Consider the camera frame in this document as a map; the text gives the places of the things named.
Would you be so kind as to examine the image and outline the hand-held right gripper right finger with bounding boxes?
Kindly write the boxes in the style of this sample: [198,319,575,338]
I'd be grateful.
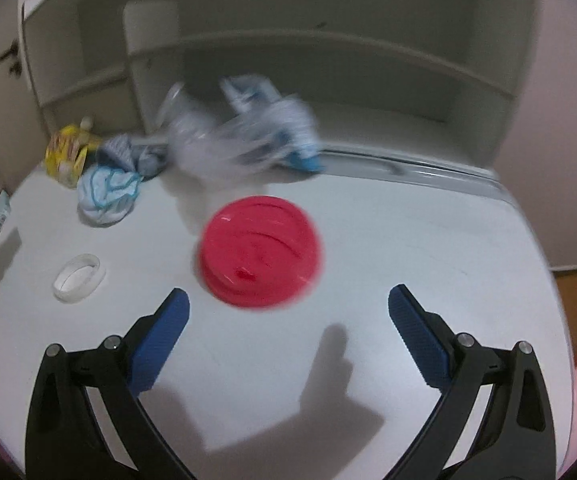
[387,284,557,480]

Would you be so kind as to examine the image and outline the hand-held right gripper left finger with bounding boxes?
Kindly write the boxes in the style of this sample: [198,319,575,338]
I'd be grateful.
[24,287,190,480]

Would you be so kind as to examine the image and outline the white tape roll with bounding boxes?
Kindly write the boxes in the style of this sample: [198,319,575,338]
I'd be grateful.
[52,254,107,304]

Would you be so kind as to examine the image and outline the yellow snack bag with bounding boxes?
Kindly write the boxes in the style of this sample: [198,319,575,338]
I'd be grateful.
[43,125,103,189]

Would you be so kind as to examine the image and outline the blue and white cloth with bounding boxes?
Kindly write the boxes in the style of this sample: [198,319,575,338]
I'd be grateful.
[77,165,143,228]

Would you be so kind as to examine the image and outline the grey sock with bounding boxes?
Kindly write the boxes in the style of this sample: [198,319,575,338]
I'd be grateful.
[96,133,169,181]

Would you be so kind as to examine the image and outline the clear plastic bag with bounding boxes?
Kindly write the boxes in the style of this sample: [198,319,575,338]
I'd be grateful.
[157,81,289,184]

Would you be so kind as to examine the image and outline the blue and white wrapper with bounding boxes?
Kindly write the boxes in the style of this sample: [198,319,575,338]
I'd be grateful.
[219,75,325,173]

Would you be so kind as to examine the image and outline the white desk shelf unit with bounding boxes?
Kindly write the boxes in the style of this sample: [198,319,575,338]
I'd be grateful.
[18,0,542,181]

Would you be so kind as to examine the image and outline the black door handle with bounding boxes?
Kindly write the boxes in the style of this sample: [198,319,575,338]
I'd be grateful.
[0,39,21,79]

